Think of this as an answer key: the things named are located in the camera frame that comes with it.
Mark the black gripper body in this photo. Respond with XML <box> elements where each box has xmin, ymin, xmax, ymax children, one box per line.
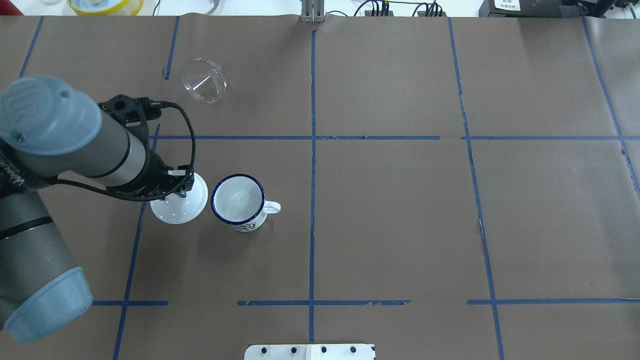
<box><xmin>131</xmin><ymin>149</ymin><xmax>177</xmax><ymax>198</ymax></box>

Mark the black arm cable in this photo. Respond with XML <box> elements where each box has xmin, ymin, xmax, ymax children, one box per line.
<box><xmin>52</xmin><ymin>100</ymin><xmax>197</xmax><ymax>203</ymax></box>

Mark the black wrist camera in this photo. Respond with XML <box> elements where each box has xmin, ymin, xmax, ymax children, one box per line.
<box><xmin>97</xmin><ymin>95</ymin><xmax>150</xmax><ymax>146</ymax></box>

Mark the black desktop box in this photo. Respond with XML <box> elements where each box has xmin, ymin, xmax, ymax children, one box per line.
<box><xmin>478</xmin><ymin>0</ymin><xmax>584</xmax><ymax>19</ymax></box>

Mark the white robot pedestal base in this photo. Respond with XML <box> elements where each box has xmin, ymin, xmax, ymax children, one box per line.
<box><xmin>244</xmin><ymin>343</ymin><xmax>377</xmax><ymax>360</ymax></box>

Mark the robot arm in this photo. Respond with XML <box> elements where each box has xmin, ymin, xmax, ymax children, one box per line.
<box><xmin>1</xmin><ymin>75</ymin><xmax>185</xmax><ymax>344</ymax></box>

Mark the aluminium frame post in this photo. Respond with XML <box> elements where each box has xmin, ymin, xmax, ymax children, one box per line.
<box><xmin>300</xmin><ymin>0</ymin><xmax>326</xmax><ymax>23</ymax></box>

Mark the yellow tape roll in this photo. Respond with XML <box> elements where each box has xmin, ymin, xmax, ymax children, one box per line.
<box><xmin>66</xmin><ymin>0</ymin><xmax>144</xmax><ymax>16</ymax></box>

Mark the white enamel mug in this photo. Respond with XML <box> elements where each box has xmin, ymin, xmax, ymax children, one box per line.
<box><xmin>210</xmin><ymin>173</ymin><xmax>282</xmax><ymax>233</ymax></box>

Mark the white mug lid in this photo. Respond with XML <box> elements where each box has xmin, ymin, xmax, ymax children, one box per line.
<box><xmin>150</xmin><ymin>173</ymin><xmax>209</xmax><ymax>224</ymax></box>

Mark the clear plastic funnel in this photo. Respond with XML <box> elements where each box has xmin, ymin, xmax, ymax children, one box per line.
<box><xmin>180</xmin><ymin>57</ymin><xmax>227</xmax><ymax>105</ymax></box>

